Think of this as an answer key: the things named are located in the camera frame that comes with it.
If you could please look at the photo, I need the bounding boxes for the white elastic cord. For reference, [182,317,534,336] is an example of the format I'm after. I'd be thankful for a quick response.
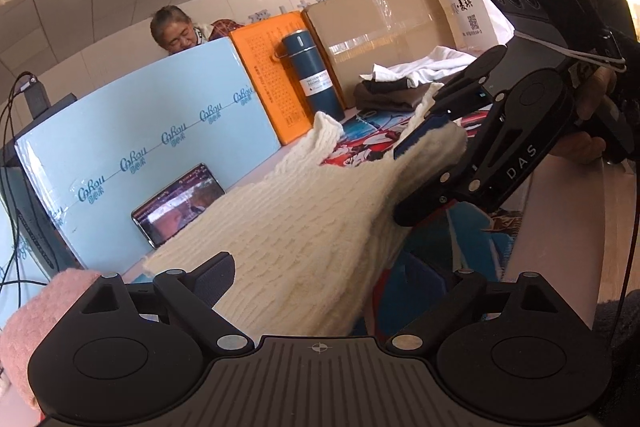
[514,31,627,74]

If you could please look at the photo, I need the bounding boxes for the smartphone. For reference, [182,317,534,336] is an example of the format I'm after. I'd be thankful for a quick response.
[131,163,226,249]

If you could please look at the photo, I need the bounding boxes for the black electronic device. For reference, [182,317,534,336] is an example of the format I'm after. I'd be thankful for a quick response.
[0,93,86,283]

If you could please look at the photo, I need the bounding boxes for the light blue foam board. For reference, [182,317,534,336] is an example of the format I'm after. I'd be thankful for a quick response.
[0,207,53,293]
[14,38,282,270]

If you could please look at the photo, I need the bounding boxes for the brown folded garment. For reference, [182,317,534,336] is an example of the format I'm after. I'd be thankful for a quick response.
[352,77,442,114]

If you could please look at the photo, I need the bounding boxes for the black power adapter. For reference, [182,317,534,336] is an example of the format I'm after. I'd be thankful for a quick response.
[22,76,52,118]

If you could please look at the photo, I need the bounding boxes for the pink fuzzy cloth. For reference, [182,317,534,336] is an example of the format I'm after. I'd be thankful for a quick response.
[0,269,107,413]

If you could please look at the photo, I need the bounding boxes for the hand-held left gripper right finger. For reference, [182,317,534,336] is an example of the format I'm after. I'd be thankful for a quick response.
[385,253,557,354]

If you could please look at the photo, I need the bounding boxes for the dark teal thermos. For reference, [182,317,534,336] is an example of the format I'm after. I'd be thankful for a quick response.
[272,30,346,120]

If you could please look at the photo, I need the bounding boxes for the large cardboard box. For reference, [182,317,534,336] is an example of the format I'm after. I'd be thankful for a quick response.
[300,0,457,108]

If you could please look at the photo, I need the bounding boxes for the white garment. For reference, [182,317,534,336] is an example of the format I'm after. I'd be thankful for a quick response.
[360,46,501,88]

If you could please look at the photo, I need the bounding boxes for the white paper bag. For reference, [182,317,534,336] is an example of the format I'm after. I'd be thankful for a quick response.
[430,0,516,52]

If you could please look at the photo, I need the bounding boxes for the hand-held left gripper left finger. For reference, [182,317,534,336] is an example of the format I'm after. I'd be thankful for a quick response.
[80,251,256,354]

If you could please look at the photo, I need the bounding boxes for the person's dark clothing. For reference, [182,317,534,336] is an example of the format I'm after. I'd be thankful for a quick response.
[594,297,640,427]

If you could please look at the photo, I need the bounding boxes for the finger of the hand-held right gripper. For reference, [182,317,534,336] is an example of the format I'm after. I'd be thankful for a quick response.
[392,107,501,229]
[432,46,510,122]

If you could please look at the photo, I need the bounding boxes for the colourful printed blanket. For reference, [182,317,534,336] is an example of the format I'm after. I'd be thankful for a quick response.
[320,104,526,338]

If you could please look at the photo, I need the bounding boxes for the cream knit sweater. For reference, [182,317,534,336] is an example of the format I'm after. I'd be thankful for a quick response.
[141,82,468,338]

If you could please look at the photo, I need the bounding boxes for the black cable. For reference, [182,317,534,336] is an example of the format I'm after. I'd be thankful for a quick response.
[619,202,640,313]
[0,72,37,170]

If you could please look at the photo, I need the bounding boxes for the person's right forearm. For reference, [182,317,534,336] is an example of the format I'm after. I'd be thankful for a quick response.
[582,0,640,108]

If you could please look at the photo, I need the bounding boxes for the orange box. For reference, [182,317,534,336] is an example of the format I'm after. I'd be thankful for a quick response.
[229,12,346,146]

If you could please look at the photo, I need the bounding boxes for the person's right hand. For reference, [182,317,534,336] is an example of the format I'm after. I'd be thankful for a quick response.
[550,62,621,165]

